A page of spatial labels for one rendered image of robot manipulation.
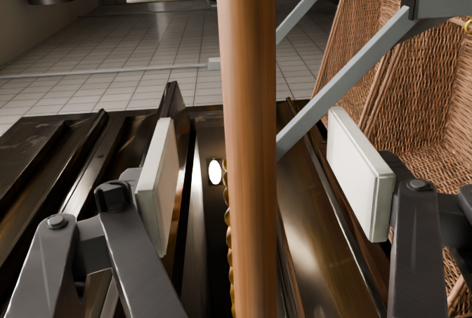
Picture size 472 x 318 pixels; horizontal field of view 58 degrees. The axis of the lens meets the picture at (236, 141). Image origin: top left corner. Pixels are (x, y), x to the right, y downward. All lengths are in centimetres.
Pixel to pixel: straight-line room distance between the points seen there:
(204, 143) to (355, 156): 171
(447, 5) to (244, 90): 46
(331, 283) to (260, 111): 76
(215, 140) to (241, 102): 165
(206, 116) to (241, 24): 162
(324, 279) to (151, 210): 84
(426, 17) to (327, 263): 58
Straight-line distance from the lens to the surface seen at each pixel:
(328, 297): 95
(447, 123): 133
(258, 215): 26
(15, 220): 133
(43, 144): 175
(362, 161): 17
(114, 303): 76
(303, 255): 105
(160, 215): 16
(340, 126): 20
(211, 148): 189
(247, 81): 22
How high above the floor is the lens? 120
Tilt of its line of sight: 1 degrees down
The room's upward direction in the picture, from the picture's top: 94 degrees counter-clockwise
